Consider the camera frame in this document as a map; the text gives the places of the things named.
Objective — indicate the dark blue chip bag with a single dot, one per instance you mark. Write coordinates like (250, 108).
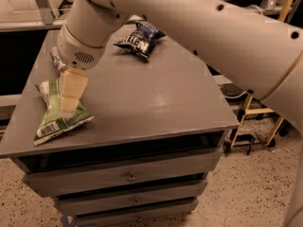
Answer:
(142, 40)

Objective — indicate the top grey drawer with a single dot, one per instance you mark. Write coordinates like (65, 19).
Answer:
(140, 170)

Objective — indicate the middle grey drawer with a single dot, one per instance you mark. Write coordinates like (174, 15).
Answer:
(138, 196)

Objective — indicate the grey drawer cabinet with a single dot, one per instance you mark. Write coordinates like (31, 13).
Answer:
(167, 104)

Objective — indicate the grey drawer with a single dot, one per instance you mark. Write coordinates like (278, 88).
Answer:
(138, 213)
(138, 196)
(140, 170)

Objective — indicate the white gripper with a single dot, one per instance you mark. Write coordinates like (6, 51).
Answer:
(77, 52)

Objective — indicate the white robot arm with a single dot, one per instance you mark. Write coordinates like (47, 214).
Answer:
(260, 55)

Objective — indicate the bottom grey drawer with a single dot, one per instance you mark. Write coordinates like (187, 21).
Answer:
(138, 213)

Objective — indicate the green jalapeno chip bag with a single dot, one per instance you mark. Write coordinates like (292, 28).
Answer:
(53, 124)

